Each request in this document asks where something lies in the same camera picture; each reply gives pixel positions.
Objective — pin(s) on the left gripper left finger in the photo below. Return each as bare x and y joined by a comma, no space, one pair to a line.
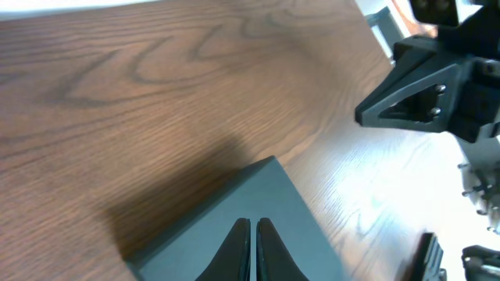
232,260

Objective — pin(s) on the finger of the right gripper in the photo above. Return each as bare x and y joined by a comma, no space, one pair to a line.
422,90

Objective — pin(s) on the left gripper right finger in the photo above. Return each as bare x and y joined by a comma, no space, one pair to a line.
273,260

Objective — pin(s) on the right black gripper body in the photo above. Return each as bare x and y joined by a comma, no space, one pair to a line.
469,29

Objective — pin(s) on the black gift box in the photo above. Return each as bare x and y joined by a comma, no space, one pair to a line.
256,228

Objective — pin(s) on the grey chair in background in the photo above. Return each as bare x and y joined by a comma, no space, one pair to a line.
385,29

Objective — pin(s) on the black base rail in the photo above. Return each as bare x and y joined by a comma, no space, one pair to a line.
432,263

